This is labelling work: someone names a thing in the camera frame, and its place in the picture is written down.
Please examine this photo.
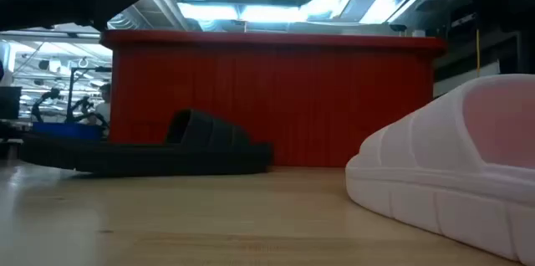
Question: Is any person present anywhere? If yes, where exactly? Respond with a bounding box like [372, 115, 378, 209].
[89, 83, 112, 127]

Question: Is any yellow hanging cable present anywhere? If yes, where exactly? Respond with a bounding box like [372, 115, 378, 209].
[476, 28, 482, 78]

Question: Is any black rubber slide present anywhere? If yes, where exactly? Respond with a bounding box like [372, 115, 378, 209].
[18, 109, 275, 176]

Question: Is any black monitor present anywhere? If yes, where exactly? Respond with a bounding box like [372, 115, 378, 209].
[0, 85, 23, 120]

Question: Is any red plastic bin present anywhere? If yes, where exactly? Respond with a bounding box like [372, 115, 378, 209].
[99, 29, 447, 169]

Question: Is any blue plastic bin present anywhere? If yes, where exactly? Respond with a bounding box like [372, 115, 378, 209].
[32, 121, 104, 141]

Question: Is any corrugated silver duct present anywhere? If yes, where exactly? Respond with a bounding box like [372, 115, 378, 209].
[106, 6, 143, 31]

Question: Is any white rubber slide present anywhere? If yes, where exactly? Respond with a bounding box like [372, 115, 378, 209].
[344, 73, 535, 266]

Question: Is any black metal frame stand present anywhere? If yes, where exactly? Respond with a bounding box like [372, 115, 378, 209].
[65, 66, 113, 124]

